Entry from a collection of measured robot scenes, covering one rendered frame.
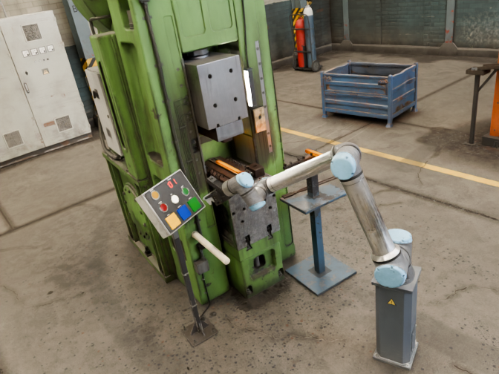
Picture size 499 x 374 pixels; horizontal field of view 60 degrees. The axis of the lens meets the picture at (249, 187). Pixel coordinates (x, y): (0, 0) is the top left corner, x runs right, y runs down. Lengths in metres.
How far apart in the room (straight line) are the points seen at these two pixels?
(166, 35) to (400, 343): 2.24
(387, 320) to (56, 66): 6.48
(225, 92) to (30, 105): 5.35
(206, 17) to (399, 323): 2.12
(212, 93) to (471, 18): 8.01
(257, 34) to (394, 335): 2.04
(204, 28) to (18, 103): 5.26
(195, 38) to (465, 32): 8.04
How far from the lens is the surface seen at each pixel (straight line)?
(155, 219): 2.50
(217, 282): 3.40
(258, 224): 3.11
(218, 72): 2.72
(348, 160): 2.01
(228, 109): 2.78
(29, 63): 7.71
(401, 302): 2.58
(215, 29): 2.87
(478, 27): 10.15
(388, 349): 2.86
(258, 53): 3.04
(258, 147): 3.15
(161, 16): 2.70
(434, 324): 3.20
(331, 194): 3.17
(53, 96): 7.83
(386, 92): 6.29
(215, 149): 3.36
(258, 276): 3.35
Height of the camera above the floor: 2.22
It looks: 26 degrees down
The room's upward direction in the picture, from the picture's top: 9 degrees counter-clockwise
